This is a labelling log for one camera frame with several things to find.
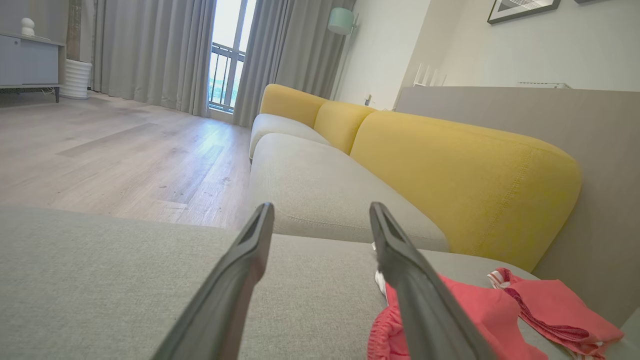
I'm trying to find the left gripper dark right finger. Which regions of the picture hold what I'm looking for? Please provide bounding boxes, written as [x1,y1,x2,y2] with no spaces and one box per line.
[369,201,498,360]

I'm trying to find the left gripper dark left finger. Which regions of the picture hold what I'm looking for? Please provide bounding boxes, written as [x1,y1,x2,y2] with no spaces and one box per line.
[152,202,276,360]

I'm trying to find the red shorts with white trim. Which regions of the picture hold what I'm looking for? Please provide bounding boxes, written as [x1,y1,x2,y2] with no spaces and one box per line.
[367,242,551,360]

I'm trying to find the grey fabric sofa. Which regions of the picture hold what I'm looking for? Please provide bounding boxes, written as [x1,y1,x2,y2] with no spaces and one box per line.
[0,114,640,360]

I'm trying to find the yellow sofa back cushion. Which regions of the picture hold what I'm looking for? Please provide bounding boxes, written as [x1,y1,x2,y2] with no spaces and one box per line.
[350,111,583,273]
[259,83,328,128]
[313,100,377,156]

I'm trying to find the white router with antennas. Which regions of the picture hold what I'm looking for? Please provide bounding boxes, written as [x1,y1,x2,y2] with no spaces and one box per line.
[414,62,447,87]

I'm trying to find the grey balcony railing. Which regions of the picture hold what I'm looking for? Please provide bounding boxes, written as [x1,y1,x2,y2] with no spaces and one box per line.
[209,42,247,108]

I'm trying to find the flat white device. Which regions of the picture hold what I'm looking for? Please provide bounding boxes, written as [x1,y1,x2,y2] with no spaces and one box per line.
[516,81,572,90]

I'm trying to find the white ribbed bin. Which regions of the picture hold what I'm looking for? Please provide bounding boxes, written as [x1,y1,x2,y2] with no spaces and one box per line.
[60,59,93,100]

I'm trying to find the glass balcony door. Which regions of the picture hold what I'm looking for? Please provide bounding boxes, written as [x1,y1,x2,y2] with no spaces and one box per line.
[207,0,257,113]

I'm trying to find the floor lamp with teal shade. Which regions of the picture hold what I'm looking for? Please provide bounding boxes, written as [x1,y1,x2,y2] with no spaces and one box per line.
[327,7,360,101]

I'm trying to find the grey sideboard cabinet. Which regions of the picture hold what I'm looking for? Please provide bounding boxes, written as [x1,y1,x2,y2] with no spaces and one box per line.
[0,32,67,103]

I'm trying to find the brown wooden pillar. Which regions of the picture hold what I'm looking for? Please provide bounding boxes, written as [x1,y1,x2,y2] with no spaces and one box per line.
[67,0,82,61]

